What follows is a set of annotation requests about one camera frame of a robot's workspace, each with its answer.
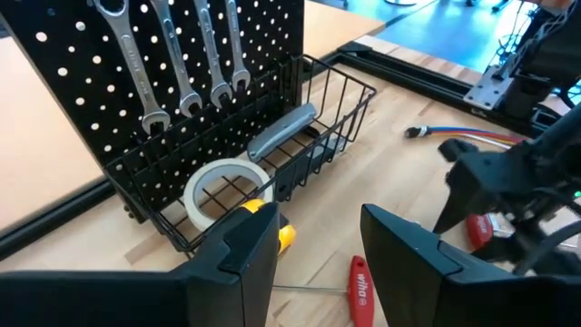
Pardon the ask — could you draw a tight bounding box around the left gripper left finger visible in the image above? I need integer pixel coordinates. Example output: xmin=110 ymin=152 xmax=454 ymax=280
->
xmin=0 ymin=203 xmax=281 ymax=327

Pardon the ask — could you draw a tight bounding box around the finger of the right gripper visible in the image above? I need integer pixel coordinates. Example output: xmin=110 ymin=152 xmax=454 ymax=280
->
xmin=438 ymin=138 xmax=478 ymax=163
xmin=433 ymin=179 xmax=482 ymax=235

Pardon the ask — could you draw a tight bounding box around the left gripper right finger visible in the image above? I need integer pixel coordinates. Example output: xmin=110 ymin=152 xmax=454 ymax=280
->
xmin=360 ymin=203 xmax=581 ymax=327

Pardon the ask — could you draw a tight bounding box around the cream masking tape roll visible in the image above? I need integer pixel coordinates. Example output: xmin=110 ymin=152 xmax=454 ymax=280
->
xmin=183 ymin=157 xmax=273 ymax=233

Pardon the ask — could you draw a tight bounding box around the black handled tool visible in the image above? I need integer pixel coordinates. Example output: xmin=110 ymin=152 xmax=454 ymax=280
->
xmin=275 ymin=134 xmax=347 ymax=202

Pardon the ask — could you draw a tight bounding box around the yellow black tape measure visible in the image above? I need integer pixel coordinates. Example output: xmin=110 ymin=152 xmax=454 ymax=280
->
xmin=240 ymin=198 xmax=298 ymax=255

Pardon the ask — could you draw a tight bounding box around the black metal pegboard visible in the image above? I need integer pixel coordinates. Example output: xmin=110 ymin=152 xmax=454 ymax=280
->
xmin=0 ymin=0 xmax=305 ymax=223

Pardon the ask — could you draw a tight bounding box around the multicolour wire harness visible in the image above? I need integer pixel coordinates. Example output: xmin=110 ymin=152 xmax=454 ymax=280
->
xmin=405 ymin=124 xmax=527 ymax=149

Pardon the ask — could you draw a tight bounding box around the black wire basket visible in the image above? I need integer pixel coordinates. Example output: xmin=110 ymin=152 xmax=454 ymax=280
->
xmin=106 ymin=54 xmax=378 ymax=254

